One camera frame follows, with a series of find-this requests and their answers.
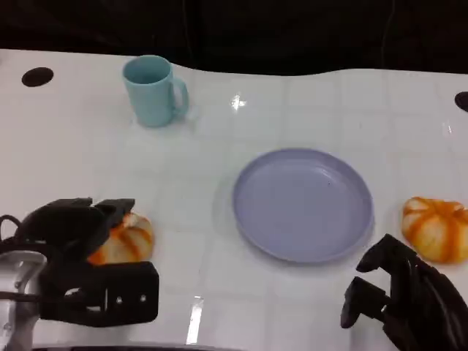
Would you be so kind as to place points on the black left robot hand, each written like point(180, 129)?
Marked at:
point(69, 230)

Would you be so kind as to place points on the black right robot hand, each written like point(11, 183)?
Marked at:
point(420, 303)

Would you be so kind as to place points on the orange white toy bread roll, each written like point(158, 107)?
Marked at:
point(128, 241)
point(435, 230)

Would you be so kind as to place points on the lilac plate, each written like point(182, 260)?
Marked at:
point(303, 204)

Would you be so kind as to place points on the pale green mug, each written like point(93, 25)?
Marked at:
point(150, 95)

